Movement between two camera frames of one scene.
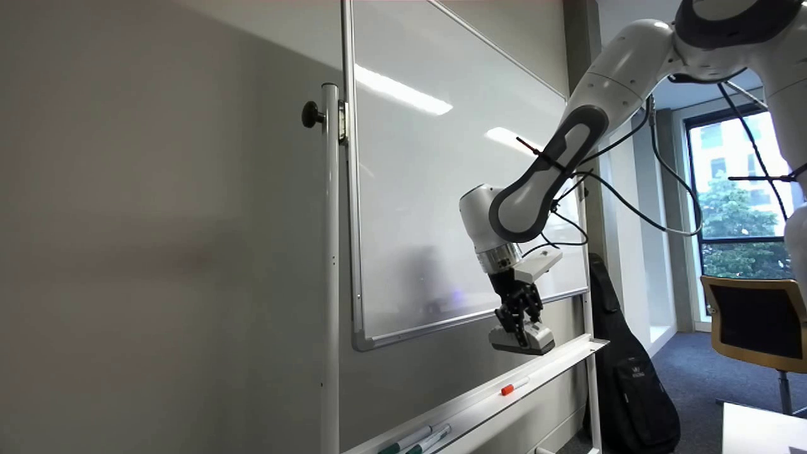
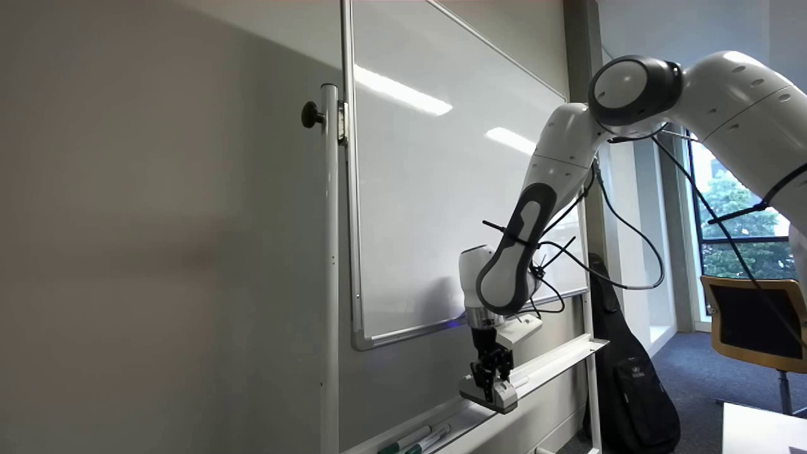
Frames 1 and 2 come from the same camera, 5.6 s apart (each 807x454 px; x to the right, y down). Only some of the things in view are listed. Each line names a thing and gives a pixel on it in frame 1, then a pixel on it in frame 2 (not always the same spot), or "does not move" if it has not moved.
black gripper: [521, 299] to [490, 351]
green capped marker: [394, 448] does not move
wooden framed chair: [759, 322] does not move
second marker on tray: [430, 441] does not move
